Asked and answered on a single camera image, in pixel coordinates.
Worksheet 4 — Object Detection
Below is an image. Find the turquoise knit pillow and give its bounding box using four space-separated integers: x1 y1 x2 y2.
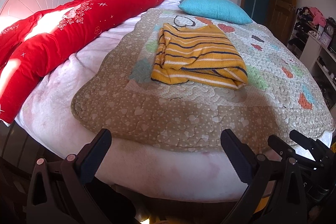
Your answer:
178 0 253 24

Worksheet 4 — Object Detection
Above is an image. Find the white cluttered shelf unit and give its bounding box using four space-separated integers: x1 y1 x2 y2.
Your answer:
287 6 335 111

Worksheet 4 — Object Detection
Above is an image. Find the heart patterned quilted bedspread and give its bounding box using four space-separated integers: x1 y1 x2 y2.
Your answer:
71 9 335 152

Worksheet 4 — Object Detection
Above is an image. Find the yellow striped knit sweater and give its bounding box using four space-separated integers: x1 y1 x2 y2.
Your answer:
151 23 248 90

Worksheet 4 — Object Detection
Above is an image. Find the red snowflake duvet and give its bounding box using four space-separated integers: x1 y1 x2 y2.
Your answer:
1 0 164 124

